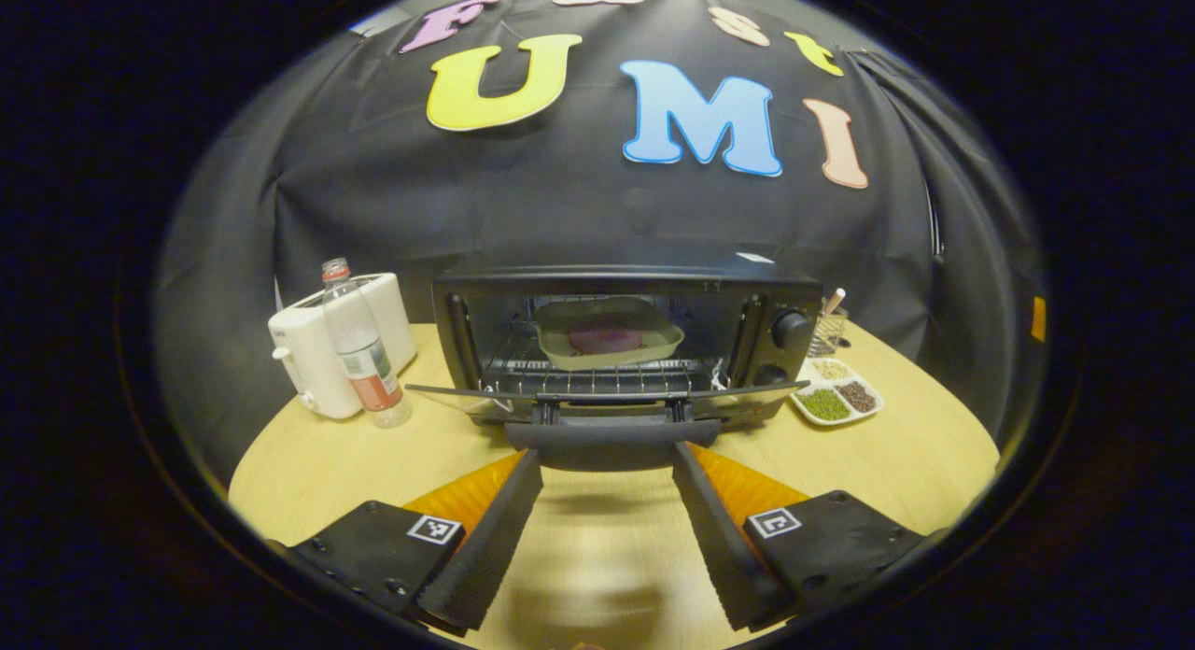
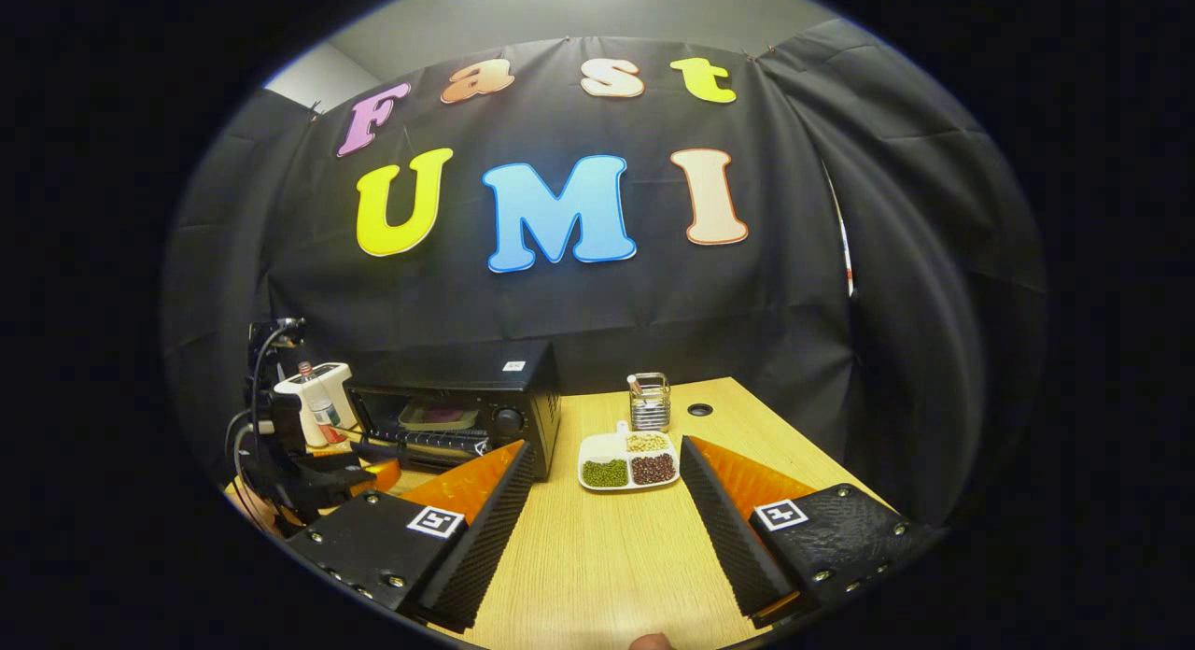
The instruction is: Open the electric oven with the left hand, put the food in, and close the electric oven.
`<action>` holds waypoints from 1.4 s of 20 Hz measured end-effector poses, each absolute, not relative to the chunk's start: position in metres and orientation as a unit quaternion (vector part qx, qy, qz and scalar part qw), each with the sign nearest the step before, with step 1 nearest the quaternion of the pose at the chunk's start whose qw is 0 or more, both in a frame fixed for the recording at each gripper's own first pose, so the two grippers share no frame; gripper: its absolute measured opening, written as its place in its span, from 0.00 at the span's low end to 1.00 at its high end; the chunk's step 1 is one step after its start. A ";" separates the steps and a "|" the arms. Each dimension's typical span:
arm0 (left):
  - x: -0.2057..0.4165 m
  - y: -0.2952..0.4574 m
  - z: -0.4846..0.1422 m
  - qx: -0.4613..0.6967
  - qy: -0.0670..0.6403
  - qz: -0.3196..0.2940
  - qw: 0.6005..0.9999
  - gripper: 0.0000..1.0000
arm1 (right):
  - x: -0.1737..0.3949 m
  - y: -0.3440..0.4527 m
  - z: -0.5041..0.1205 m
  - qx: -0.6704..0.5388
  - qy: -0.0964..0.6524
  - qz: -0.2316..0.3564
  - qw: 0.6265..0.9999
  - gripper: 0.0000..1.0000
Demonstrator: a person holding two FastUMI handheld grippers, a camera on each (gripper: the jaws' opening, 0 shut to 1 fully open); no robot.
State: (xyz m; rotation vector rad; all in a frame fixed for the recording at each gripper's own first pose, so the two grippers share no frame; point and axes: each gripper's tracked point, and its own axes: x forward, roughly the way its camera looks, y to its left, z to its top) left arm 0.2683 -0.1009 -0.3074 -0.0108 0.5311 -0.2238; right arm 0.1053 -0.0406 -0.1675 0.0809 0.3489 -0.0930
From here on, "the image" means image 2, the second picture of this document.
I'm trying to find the black cable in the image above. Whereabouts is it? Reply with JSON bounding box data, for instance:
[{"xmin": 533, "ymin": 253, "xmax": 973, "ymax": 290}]
[{"xmin": 224, "ymin": 321, "xmax": 304, "ymax": 530}]

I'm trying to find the black backdrop cloth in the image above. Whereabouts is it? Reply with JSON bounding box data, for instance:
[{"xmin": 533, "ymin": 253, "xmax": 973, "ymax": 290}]
[{"xmin": 163, "ymin": 20, "xmax": 1047, "ymax": 530}]

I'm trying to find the clear plastic bottle red label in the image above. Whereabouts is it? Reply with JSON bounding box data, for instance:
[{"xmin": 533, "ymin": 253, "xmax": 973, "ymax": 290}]
[{"xmin": 297, "ymin": 360, "xmax": 348, "ymax": 445}]

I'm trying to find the black electric oven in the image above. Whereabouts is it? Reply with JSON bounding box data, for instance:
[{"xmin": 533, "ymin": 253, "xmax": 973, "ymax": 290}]
[{"xmin": 345, "ymin": 340, "xmax": 563, "ymax": 481}]

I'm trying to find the tray of pink food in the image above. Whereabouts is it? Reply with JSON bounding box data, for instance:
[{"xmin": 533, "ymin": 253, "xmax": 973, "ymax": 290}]
[{"xmin": 400, "ymin": 403, "xmax": 479, "ymax": 431}]

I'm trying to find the white divided plate of beans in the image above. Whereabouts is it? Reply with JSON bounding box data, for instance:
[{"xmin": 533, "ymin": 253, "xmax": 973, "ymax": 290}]
[{"xmin": 577, "ymin": 431, "xmax": 681, "ymax": 492}]

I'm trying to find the thin striped pole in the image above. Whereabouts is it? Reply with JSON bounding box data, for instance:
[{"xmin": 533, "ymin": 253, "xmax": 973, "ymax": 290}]
[{"xmin": 822, "ymin": 164, "xmax": 858, "ymax": 298}]

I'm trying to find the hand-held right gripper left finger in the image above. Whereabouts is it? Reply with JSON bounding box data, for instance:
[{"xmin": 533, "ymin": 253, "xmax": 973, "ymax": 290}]
[{"xmin": 285, "ymin": 438, "xmax": 536, "ymax": 634}]

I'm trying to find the white toaster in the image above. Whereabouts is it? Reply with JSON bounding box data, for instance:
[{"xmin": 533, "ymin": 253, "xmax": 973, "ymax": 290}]
[{"xmin": 274, "ymin": 362, "xmax": 360, "ymax": 448}]

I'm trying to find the clear utensil holder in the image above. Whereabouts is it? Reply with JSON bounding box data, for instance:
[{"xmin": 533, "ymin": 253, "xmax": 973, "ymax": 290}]
[{"xmin": 627, "ymin": 372, "xmax": 671, "ymax": 432}]

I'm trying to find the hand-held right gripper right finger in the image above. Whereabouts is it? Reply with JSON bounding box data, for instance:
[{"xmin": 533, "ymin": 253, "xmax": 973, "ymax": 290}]
[{"xmin": 679, "ymin": 435, "xmax": 944, "ymax": 630}]

